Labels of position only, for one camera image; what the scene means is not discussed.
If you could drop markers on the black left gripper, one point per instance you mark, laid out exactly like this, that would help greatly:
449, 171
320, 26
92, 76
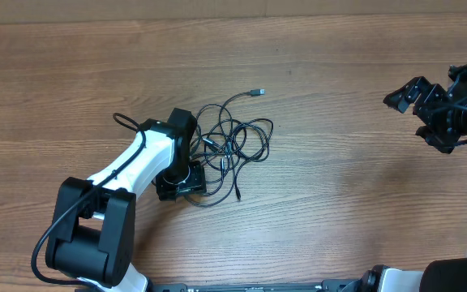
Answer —
198, 183

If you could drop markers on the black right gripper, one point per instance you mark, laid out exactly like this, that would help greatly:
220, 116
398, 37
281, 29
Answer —
428, 96

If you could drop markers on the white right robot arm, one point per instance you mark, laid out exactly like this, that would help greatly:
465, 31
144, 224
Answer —
445, 275

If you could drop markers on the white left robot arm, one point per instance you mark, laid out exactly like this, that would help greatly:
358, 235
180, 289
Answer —
92, 236

